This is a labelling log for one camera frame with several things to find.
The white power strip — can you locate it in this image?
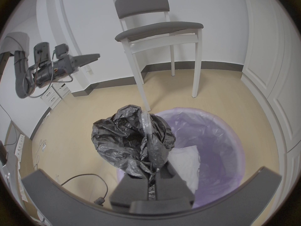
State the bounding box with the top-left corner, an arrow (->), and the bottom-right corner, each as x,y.
14,134 -> 25,161

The white wardrobe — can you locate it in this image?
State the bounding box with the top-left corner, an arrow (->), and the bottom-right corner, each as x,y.
240,0 -> 301,181

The black plastic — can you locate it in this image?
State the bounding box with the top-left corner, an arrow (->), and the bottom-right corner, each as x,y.
91,104 -> 176,201

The black cable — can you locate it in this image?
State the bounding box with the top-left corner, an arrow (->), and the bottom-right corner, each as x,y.
61,173 -> 109,206

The white trash bin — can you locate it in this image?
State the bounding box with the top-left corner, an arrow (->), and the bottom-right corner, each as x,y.
117,107 -> 246,205

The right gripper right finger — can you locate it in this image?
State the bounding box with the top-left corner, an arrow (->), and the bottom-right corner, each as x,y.
155,161 -> 196,208

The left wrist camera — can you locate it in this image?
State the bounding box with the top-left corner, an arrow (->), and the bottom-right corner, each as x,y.
54,44 -> 69,58

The purple plastic bag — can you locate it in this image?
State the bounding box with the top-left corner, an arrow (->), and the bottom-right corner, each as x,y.
116,106 -> 246,207

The white chest of drawers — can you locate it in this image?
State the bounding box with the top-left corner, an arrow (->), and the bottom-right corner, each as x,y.
40,82 -> 71,109

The white chair grey seat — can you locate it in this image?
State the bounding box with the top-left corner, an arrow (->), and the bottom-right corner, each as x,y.
115,0 -> 204,112

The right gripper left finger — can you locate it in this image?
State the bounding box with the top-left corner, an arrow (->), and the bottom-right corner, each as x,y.
109,173 -> 150,209

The crumpled white paper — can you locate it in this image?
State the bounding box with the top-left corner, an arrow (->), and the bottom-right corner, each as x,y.
168,146 -> 201,192

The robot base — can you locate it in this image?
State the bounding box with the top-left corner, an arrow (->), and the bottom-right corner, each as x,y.
0,150 -> 28,203

